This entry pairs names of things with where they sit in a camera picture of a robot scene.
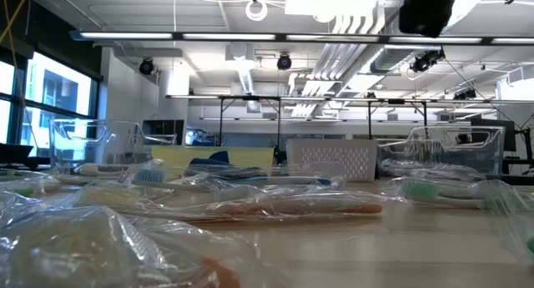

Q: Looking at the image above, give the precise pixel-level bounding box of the yellow plastic bin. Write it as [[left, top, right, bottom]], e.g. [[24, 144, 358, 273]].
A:
[[151, 144, 275, 169]]

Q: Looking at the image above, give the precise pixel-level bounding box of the blue cloth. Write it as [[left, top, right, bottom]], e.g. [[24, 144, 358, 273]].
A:
[[185, 149, 234, 167]]

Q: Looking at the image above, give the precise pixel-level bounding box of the white perforated plastic basket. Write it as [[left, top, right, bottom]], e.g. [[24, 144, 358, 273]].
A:
[[285, 138, 379, 183]]

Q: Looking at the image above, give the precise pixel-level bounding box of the orange toothbrush in clear wrapper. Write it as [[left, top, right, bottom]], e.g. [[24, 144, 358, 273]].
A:
[[78, 186, 385, 225], [0, 204, 293, 288], [0, 220, 201, 288]]

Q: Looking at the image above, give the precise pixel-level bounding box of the black monitor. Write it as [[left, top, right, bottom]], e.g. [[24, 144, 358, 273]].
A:
[[141, 119, 185, 146], [470, 118, 517, 152]]

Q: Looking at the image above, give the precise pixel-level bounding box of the black bar with light strips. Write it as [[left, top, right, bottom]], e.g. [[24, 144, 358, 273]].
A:
[[69, 28, 534, 46]]

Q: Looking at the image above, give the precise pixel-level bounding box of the blue toothbrush in clear wrapper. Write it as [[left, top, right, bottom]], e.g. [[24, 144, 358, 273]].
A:
[[120, 164, 335, 193]]

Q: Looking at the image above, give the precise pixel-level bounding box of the white ceiling light panel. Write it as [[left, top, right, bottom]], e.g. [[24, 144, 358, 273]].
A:
[[285, 0, 387, 34]]

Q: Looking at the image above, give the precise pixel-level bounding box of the clear plastic bin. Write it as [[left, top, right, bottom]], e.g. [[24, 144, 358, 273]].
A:
[[376, 124, 506, 181], [48, 119, 179, 166]]

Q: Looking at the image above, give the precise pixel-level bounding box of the window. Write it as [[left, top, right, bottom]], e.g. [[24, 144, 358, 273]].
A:
[[0, 49, 101, 160]]

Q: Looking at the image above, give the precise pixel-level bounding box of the black background rig frame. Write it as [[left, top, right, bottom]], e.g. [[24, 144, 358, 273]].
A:
[[216, 93, 429, 152]]

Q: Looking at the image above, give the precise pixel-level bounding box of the white ceiling duct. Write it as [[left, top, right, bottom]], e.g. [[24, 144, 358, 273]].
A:
[[224, 43, 256, 95]]

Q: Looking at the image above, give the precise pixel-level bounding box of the white cable coil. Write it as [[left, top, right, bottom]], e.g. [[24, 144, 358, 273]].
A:
[[244, 0, 269, 22]]

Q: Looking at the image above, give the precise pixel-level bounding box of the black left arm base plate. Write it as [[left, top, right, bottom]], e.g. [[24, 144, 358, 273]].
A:
[[0, 143, 41, 170]]

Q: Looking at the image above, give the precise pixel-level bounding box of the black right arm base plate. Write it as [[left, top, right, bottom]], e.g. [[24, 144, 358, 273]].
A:
[[501, 154, 534, 185]]

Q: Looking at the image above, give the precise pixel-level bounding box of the yellow hanging cable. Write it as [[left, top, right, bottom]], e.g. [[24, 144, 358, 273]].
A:
[[0, 0, 31, 45]]

